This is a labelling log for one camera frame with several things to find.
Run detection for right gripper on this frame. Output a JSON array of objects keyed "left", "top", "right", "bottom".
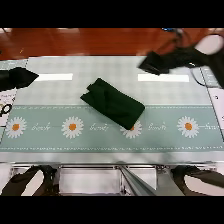
[{"left": 137, "top": 50, "right": 172, "bottom": 76}]

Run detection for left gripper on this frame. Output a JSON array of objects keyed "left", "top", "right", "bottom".
[{"left": 4, "top": 66, "right": 40, "bottom": 91}]

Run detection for dark green garment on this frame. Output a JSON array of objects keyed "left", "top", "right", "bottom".
[{"left": 79, "top": 77, "right": 147, "bottom": 131}]

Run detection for black cable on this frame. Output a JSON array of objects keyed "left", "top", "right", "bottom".
[{"left": 190, "top": 65, "right": 210, "bottom": 89}]

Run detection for silver frame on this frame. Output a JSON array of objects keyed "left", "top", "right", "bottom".
[{"left": 0, "top": 152, "right": 224, "bottom": 197}]

